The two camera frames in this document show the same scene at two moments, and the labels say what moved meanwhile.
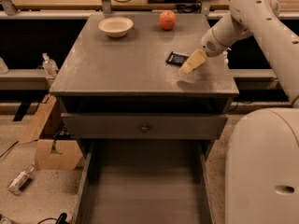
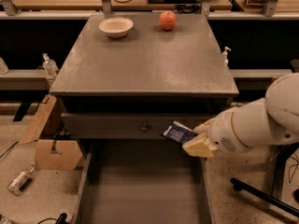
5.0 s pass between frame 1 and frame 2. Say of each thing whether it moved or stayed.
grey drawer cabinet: stayed
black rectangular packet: moved
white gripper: moved
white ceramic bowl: stayed
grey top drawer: stayed
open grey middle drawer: stayed
